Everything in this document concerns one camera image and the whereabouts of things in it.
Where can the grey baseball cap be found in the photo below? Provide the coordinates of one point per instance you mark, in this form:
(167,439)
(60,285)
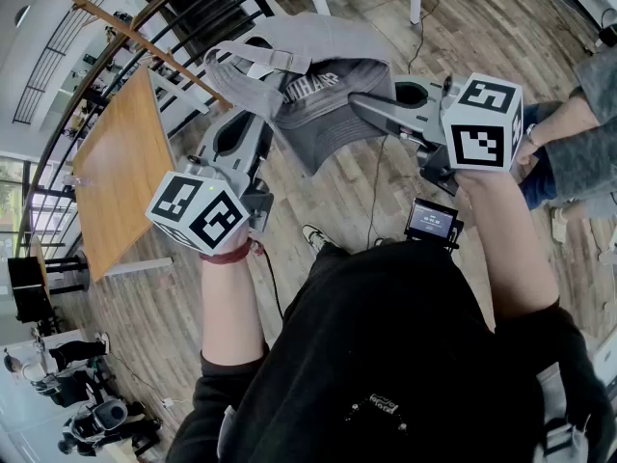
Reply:
(328,133)

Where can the white power adapter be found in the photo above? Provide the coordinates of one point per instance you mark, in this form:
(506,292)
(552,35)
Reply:
(168,402)

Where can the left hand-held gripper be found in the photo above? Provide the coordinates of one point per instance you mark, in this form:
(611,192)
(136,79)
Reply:
(197,210)

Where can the white sneaker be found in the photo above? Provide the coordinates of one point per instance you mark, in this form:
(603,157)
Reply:
(315,236)

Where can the round wooden bar table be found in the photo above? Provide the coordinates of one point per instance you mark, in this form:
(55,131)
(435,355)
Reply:
(67,268)

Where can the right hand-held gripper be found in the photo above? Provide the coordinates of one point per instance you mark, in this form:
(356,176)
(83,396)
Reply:
(482,133)

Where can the red wrist band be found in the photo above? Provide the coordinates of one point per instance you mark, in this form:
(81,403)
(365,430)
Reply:
(226,257)

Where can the wooden pole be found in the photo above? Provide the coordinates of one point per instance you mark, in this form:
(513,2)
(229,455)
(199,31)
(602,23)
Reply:
(96,17)

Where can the dark staircase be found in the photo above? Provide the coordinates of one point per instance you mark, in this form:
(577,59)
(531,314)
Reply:
(202,8)

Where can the glass window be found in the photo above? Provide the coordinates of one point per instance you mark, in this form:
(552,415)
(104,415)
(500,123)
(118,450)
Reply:
(9,200)

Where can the black cabinet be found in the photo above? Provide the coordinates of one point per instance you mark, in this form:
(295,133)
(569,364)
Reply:
(29,292)

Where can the black balcony railing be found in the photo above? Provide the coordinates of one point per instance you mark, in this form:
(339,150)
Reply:
(29,87)

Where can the railing with wooden handrail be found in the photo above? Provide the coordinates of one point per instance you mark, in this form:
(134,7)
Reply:
(72,104)

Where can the black dome pendant lamp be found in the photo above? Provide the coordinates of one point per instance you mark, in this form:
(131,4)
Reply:
(21,16)

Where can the small black display device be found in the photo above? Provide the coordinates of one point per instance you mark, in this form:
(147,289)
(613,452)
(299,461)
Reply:
(430,220)

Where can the person's black sweater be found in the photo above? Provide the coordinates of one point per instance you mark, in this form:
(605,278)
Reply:
(385,331)

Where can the person's left forearm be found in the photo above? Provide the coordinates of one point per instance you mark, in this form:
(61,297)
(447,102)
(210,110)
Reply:
(231,307)

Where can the person's right forearm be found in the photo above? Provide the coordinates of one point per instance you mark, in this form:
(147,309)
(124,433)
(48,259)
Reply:
(511,258)

